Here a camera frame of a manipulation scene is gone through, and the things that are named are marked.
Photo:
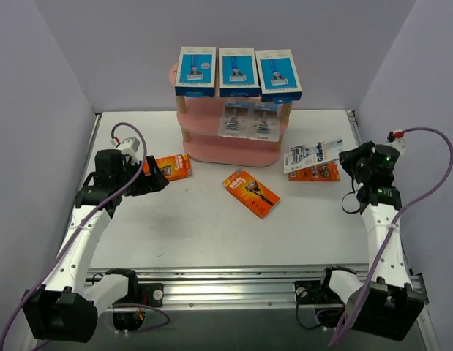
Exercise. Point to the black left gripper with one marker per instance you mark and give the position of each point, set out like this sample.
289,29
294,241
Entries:
146,175

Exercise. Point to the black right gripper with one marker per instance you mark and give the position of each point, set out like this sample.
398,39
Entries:
354,161

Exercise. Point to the white Gillette pack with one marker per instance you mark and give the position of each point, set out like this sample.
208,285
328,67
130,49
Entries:
318,153
234,121

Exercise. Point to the clear blister razor pack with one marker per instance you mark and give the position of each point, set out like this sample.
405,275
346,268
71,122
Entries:
264,123

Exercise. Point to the blue Harry's razor box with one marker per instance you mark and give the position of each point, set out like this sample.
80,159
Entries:
278,76

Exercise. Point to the blue Harry's box front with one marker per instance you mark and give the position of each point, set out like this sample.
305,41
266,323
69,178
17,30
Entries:
238,73

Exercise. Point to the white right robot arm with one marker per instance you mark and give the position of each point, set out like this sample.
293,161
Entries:
385,303

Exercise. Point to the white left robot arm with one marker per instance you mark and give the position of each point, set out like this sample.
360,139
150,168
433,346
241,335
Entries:
62,308

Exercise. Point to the pink three-tier shelf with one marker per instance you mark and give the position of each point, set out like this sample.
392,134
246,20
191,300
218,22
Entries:
199,119

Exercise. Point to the orange Gillette Fusion box left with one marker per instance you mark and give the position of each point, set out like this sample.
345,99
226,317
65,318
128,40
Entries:
174,167

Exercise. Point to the orange razor cartridge box right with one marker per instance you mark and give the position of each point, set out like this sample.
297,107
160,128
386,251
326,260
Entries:
319,173

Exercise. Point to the orange Gillette box centre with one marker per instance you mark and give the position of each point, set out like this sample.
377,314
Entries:
251,193

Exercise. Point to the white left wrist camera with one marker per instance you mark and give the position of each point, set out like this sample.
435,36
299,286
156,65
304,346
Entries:
129,148

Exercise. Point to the aluminium front rail frame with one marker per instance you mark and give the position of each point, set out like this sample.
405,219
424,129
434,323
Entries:
210,252

